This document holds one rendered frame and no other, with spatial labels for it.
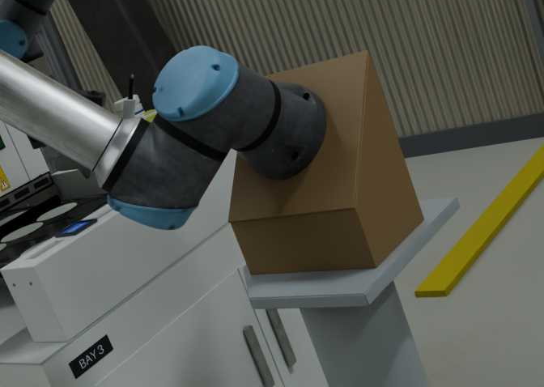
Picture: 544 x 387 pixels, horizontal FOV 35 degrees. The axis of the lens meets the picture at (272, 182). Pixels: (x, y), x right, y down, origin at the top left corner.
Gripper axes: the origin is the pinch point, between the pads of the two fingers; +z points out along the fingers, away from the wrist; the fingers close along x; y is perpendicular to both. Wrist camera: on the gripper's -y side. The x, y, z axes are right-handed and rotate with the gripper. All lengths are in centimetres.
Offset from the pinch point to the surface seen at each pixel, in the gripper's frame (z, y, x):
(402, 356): 37, -46, 45
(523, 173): 110, -124, -191
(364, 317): 28, -42, 46
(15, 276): 4.6, 8.6, 35.9
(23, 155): -1.5, 23.8, -38.8
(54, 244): 3.9, 2.9, 28.6
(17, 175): 1.8, 26.2, -35.4
